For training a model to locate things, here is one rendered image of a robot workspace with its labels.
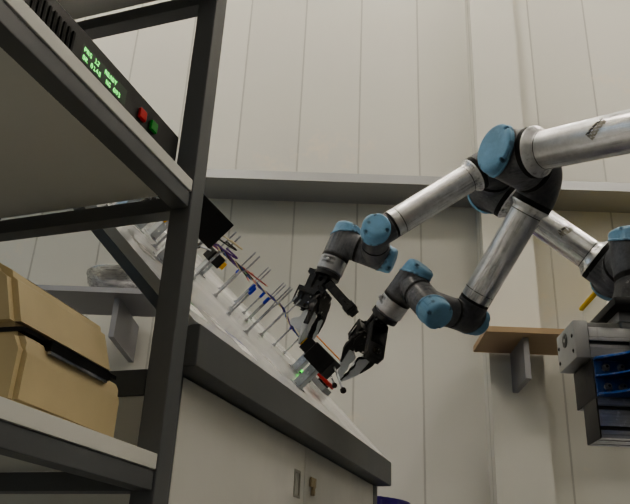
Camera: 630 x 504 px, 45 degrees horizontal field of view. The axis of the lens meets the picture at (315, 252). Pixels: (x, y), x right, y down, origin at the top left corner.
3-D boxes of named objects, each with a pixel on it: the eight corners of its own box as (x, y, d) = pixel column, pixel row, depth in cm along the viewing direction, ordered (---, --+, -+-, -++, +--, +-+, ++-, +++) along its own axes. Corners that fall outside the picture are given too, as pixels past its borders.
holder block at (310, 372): (319, 412, 159) (353, 378, 160) (284, 373, 166) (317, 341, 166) (326, 417, 163) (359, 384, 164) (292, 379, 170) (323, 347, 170)
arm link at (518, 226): (558, 155, 185) (459, 324, 196) (529, 139, 179) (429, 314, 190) (591, 171, 176) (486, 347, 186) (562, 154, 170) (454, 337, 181)
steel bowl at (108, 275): (154, 312, 433) (157, 290, 439) (140, 288, 401) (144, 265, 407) (92, 309, 434) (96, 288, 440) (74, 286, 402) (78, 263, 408)
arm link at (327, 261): (350, 268, 211) (341, 256, 204) (343, 283, 209) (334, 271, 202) (326, 262, 214) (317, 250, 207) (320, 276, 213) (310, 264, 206)
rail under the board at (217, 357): (391, 486, 210) (391, 462, 212) (195, 365, 109) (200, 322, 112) (372, 486, 211) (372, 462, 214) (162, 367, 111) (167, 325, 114)
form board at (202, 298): (186, 328, 112) (195, 320, 112) (-64, 31, 165) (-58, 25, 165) (383, 465, 213) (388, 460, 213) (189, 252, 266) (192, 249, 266)
